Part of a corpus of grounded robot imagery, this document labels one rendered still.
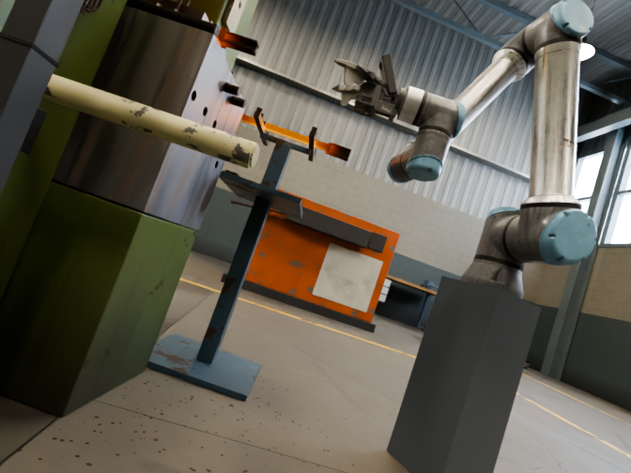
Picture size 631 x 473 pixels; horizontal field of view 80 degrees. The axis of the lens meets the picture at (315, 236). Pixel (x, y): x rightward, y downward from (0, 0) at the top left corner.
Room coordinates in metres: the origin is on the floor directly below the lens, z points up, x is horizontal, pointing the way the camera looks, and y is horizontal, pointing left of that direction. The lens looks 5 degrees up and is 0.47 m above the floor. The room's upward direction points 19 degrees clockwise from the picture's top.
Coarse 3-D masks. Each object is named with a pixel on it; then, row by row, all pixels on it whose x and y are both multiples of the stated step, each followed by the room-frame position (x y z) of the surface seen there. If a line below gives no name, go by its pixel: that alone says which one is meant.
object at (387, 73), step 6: (384, 54) 0.96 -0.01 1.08; (390, 54) 0.96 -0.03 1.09; (384, 60) 0.96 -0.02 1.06; (390, 60) 0.96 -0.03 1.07; (384, 66) 0.96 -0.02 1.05; (390, 66) 0.96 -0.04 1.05; (384, 72) 0.96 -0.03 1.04; (390, 72) 0.96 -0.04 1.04; (384, 78) 0.97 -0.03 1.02; (390, 78) 0.96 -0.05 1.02; (390, 84) 0.95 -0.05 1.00; (390, 90) 0.95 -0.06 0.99; (396, 90) 0.95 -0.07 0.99
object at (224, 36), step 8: (224, 32) 0.98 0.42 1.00; (224, 40) 0.99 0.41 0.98; (232, 40) 0.99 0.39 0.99; (240, 40) 0.99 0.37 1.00; (248, 40) 0.99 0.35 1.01; (256, 40) 0.98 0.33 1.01; (224, 48) 1.02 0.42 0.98; (232, 48) 1.01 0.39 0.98; (240, 48) 0.99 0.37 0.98; (248, 48) 0.98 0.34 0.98; (256, 48) 1.00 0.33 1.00
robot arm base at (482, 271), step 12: (480, 264) 1.19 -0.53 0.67; (492, 264) 1.16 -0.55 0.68; (504, 264) 1.15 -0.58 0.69; (468, 276) 1.20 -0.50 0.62; (480, 276) 1.16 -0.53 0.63; (492, 276) 1.14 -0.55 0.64; (504, 276) 1.13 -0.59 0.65; (516, 276) 1.15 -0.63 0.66; (504, 288) 1.12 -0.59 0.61; (516, 288) 1.13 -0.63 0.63
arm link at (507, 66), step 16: (512, 48) 1.10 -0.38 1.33; (496, 64) 1.11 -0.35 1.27; (512, 64) 1.10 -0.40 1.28; (528, 64) 1.10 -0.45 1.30; (480, 80) 1.10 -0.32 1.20; (496, 80) 1.09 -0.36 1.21; (512, 80) 1.13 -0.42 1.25; (464, 96) 1.10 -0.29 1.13; (480, 96) 1.09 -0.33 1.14; (496, 96) 1.12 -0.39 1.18; (480, 112) 1.12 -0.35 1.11; (464, 128) 1.11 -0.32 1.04; (400, 160) 1.04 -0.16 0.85; (400, 176) 1.08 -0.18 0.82
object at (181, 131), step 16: (64, 80) 0.62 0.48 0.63; (48, 96) 0.62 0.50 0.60; (64, 96) 0.61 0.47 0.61; (80, 96) 0.61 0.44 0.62; (96, 96) 0.61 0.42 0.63; (112, 96) 0.61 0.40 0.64; (96, 112) 0.62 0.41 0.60; (112, 112) 0.61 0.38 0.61; (128, 112) 0.61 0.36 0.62; (144, 112) 0.60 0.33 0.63; (160, 112) 0.61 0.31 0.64; (144, 128) 0.61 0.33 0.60; (160, 128) 0.60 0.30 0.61; (176, 128) 0.60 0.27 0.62; (192, 128) 0.60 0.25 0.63; (208, 128) 0.61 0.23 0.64; (176, 144) 0.63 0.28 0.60; (192, 144) 0.61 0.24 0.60; (208, 144) 0.60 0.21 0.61; (224, 144) 0.60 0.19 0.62; (240, 144) 0.60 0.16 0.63; (256, 144) 0.61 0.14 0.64; (240, 160) 0.60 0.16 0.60; (256, 160) 0.63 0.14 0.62
